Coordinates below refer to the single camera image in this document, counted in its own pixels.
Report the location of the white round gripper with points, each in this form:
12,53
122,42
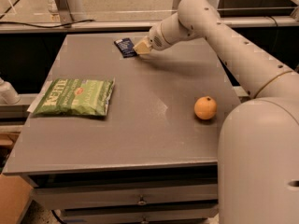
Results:
155,39

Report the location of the left metal bracket post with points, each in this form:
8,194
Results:
64,12

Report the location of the white pipe at left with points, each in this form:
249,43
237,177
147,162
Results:
8,93

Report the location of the upper grey drawer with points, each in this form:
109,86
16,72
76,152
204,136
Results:
90,197

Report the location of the brown cardboard box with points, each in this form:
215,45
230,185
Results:
14,199

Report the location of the grey metal rail frame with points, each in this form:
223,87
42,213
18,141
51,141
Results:
17,27

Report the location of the orange fruit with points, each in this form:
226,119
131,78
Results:
205,108

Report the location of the lower grey drawer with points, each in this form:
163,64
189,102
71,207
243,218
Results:
140,214

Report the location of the dark blue rxbar wrapper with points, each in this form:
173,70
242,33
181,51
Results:
126,47

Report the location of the green jalapeno chip bag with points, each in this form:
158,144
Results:
73,97

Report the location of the grey drawer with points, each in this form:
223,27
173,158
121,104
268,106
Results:
140,214
90,197

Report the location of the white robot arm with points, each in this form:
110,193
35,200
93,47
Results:
258,151

